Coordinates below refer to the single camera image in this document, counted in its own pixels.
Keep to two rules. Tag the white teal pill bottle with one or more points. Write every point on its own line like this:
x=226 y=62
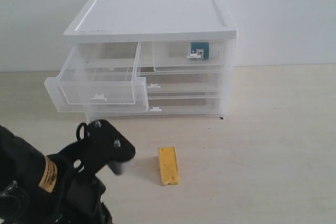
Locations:
x=199 y=50

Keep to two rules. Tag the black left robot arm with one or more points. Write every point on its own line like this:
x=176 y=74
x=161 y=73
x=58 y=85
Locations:
x=46 y=189

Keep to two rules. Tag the clear middle wide drawer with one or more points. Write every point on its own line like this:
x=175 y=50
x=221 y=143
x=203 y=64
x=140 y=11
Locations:
x=182 y=83

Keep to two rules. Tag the clear wide drawer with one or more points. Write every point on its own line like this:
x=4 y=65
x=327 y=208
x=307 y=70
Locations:
x=182 y=83
x=203 y=106

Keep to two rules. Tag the clear bottom wide drawer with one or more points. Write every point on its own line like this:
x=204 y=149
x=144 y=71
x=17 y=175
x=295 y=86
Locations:
x=203 y=106

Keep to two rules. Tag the white plastic drawer cabinet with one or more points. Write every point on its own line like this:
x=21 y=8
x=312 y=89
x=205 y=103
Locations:
x=107 y=21

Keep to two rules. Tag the yellow cheese wedge toy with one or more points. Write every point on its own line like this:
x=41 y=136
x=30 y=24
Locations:
x=168 y=166

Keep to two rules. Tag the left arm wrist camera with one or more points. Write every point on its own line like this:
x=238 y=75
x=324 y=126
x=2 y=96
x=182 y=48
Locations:
x=103 y=145

